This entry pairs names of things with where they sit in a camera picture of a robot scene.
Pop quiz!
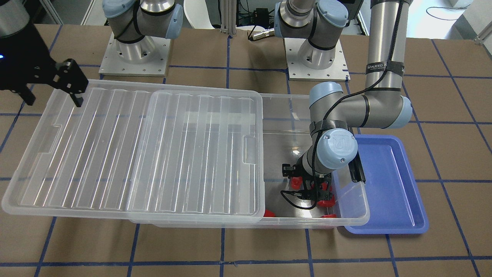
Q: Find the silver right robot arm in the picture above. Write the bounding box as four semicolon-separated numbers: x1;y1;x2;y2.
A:
0;0;183;107

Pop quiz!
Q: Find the blue plastic tray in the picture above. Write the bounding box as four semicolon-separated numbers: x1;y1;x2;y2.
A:
346;134;429;235

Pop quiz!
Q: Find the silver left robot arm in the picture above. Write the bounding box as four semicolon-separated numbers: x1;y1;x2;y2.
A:
274;0;413;192

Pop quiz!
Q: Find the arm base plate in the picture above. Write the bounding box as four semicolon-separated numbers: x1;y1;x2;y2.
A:
284;38;351;82
99;33;173;77

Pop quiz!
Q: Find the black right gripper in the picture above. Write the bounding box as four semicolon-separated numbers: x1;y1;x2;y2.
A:
0;25;88;107

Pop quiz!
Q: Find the clear plastic storage box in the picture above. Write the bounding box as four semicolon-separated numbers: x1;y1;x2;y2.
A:
150;92;371;230

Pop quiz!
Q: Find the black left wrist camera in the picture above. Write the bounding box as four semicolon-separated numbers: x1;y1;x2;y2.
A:
281;164;298;179

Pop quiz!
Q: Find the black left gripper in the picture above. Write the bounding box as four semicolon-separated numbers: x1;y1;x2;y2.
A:
296;164;332;190

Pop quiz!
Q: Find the black box latch handle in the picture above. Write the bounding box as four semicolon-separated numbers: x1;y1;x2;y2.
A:
348;155;367;183

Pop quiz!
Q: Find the clear plastic box lid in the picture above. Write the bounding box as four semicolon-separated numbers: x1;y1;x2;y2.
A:
2;80;265;226

